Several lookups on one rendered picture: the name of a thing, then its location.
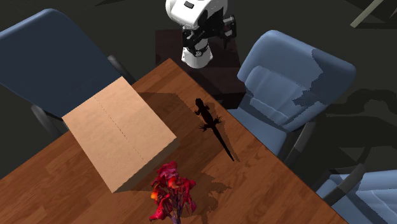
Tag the brown wooden table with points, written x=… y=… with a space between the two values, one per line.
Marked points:
x=263 y=192

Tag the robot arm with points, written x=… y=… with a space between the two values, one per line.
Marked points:
x=181 y=14

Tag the tan cardboard box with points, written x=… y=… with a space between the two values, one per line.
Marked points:
x=118 y=130

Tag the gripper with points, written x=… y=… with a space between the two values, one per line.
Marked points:
x=210 y=26

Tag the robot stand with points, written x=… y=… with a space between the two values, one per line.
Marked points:
x=228 y=66

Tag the dark blue chair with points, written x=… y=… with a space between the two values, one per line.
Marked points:
x=52 y=59

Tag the red flower bunch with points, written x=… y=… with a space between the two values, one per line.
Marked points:
x=170 y=186

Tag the light blue chair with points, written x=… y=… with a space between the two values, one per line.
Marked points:
x=372 y=198
x=285 y=77

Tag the black lizard figure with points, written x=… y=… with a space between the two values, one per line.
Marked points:
x=208 y=117

